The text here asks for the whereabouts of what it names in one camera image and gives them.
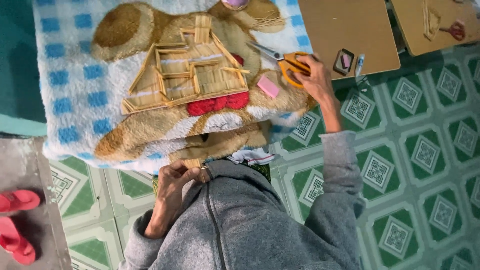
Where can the grey fleece jacket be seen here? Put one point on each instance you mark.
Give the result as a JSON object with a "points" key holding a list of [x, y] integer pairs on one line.
{"points": [[255, 225]]}

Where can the red sandal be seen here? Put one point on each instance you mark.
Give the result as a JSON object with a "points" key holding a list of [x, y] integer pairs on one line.
{"points": [[15, 243], [18, 200]]}

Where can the bundle of thin sticks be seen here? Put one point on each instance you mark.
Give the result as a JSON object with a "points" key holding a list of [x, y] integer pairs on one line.
{"points": [[270, 21]]}

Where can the wooden stick house model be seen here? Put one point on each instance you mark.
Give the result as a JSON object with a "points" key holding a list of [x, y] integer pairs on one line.
{"points": [[187, 71]]}

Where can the fluffy bear print blanket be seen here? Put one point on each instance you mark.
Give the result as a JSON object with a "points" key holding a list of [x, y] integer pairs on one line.
{"points": [[112, 97]]}

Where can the pink bowl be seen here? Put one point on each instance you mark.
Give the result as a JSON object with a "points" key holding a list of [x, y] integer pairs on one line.
{"points": [[235, 3]]}

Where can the person's right hand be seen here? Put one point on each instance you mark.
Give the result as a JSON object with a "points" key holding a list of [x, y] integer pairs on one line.
{"points": [[318, 80]]}

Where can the small wooden stick panel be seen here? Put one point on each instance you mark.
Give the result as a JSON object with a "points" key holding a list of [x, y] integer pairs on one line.
{"points": [[195, 164]]}

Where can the person's left hand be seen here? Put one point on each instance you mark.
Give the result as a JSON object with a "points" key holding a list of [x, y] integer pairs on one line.
{"points": [[170, 187]]}

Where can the small glue tube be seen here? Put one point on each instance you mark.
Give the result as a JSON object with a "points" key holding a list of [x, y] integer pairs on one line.
{"points": [[359, 64]]}

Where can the black rectangular tray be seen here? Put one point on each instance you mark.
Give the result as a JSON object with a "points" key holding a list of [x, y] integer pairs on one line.
{"points": [[337, 65]]}

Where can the wooden stick frame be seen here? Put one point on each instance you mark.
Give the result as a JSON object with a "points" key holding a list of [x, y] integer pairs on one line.
{"points": [[427, 22]]}

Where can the white cloth with red stripe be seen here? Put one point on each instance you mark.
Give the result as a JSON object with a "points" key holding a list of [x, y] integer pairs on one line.
{"points": [[251, 155]]}

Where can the small brown board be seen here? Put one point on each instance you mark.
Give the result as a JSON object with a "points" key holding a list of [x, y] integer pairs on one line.
{"points": [[438, 41]]}

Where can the pink block in tray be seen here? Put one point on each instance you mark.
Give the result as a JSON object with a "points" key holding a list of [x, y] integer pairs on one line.
{"points": [[345, 61]]}

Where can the pink eraser block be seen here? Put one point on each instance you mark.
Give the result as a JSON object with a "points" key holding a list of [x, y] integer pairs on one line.
{"points": [[268, 86]]}

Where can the large brown board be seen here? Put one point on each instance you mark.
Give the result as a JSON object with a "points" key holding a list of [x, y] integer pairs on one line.
{"points": [[345, 30]]}

